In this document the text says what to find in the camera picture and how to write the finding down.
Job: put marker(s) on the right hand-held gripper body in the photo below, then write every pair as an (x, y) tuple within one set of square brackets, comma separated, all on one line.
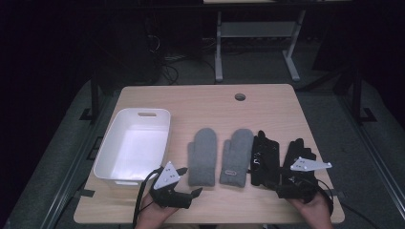
[(307, 164)]

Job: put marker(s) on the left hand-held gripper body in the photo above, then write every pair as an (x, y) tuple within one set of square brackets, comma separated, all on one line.
[(167, 178)]

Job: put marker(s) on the black glove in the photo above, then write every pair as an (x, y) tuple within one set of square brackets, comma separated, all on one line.
[(296, 151), (266, 149)]

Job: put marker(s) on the white plastic bin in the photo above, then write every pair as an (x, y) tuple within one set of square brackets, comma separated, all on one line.
[(140, 149)]

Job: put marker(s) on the person's left hand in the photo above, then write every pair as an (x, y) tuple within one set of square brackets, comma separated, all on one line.
[(151, 216)]

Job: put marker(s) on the person's right hand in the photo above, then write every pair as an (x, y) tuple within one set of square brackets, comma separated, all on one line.
[(315, 213)]

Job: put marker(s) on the plain grey knit mitten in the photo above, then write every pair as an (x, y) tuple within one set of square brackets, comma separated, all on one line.
[(202, 159)]

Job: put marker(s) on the black tape strip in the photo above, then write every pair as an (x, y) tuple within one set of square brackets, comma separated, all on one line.
[(85, 193), (338, 193)]

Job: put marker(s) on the grey mitten with label patch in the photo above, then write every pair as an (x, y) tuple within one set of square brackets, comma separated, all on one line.
[(237, 156)]

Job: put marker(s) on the black metal stand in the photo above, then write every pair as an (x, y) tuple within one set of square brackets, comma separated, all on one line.
[(357, 95), (95, 95)]

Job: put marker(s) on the metal floor rail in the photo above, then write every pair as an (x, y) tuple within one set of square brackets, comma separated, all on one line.
[(375, 165), (73, 165)]

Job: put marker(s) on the grey metal table frame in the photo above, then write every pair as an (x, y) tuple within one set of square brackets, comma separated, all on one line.
[(254, 29)]

